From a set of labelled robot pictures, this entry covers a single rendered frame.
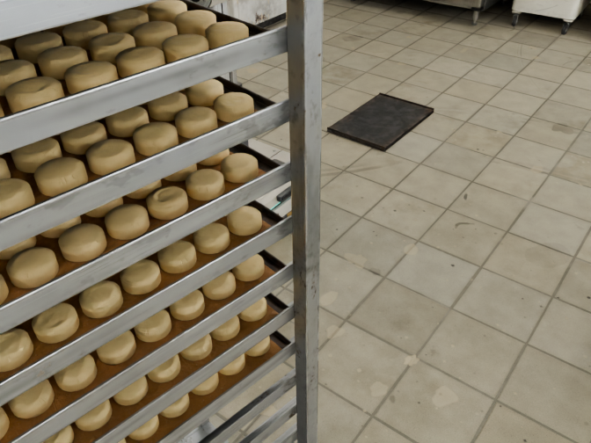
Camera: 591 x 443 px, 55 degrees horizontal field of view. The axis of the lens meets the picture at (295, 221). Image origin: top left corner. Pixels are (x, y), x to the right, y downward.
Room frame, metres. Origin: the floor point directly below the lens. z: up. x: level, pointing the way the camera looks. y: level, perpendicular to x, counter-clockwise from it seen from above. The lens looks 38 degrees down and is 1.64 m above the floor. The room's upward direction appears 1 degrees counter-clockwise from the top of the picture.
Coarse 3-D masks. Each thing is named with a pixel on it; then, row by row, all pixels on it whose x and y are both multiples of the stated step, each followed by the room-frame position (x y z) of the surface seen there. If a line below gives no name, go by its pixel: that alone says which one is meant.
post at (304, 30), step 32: (288, 0) 0.63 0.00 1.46; (320, 0) 0.63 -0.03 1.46; (288, 32) 0.63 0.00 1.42; (320, 32) 0.63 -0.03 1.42; (288, 64) 0.64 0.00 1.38; (320, 64) 0.63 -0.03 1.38; (288, 96) 0.64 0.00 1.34; (320, 96) 0.63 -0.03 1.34; (320, 128) 0.63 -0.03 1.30; (320, 160) 0.63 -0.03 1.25; (320, 192) 0.64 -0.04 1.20
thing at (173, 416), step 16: (256, 352) 0.63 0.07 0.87; (272, 352) 0.64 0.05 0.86; (224, 368) 0.59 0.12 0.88; (240, 368) 0.60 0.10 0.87; (208, 384) 0.56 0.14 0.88; (224, 384) 0.57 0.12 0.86; (192, 400) 0.54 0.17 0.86; (208, 400) 0.54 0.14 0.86; (160, 416) 0.52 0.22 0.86; (176, 416) 0.51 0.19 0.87; (144, 432) 0.48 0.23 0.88; (160, 432) 0.49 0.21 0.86
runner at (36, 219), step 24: (240, 120) 0.59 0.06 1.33; (264, 120) 0.61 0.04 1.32; (288, 120) 0.64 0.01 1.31; (192, 144) 0.54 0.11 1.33; (216, 144) 0.56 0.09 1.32; (120, 168) 0.49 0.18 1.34; (144, 168) 0.50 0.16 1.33; (168, 168) 0.52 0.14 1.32; (72, 192) 0.45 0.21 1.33; (96, 192) 0.46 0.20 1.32; (120, 192) 0.48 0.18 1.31; (24, 216) 0.42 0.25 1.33; (48, 216) 0.43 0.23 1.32; (72, 216) 0.44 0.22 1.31; (0, 240) 0.40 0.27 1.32; (24, 240) 0.41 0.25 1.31
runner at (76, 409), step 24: (288, 264) 0.67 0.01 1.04; (264, 288) 0.60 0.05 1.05; (216, 312) 0.54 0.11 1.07; (240, 312) 0.57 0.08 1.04; (192, 336) 0.51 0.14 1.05; (144, 360) 0.46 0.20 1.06; (120, 384) 0.44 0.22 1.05; (72, 408) 0.40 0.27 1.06; (24, 432) 0.36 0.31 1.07; (48, 432) 0.37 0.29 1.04
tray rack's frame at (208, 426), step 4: (208, 424) 0.96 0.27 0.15; (196, 428) 0.94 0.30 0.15; (200, 428) 0.94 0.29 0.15; (204, 428) 0.94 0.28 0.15; (208, 428) 0.94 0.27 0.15; (212, 428) 0.94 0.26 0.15; (192, 432) 0.93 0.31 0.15; (196, 432) 0.93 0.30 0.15; (200, 432) 0.93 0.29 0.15; (204, 432) 0.93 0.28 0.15; (208, 432) 0.93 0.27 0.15; (188, 436) 0.92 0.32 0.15; (192, 436) 0.92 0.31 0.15; (196, 436) 0.92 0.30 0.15; (200, 436) 0.92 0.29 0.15; (204, 436) 0.92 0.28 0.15; (180, 440) 0.91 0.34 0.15; (184, 440) 0.91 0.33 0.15; (188, 440) 0.91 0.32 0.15; (192, 440) 0.91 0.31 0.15; (196, 440) 0.91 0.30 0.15; (200, 440) 0.90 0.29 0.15
